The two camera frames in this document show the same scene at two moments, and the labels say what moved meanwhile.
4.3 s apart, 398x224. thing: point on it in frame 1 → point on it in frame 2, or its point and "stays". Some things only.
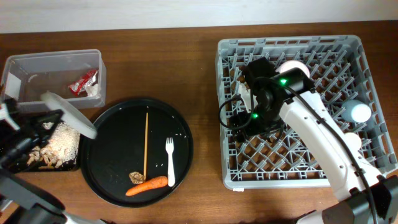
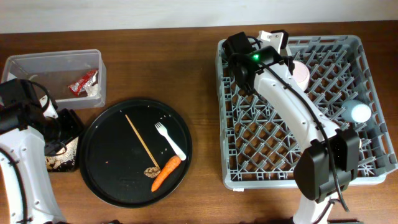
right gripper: x=249 y=128 → x=288 y=61
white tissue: x=94 y=91 stays
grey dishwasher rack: x=341 y=71 stays
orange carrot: x=155 y=182 → x=170 y=165
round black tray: x=142 y=155 stays
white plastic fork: x=170 y=148 → x=178 y=150
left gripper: x=30 y=123 → x=74 y=124
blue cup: x=356 y=111 stays
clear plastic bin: x=79 y=77 stays
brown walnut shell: x=136 y=177 → x=152 y=172
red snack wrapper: x=80 y=87 stays
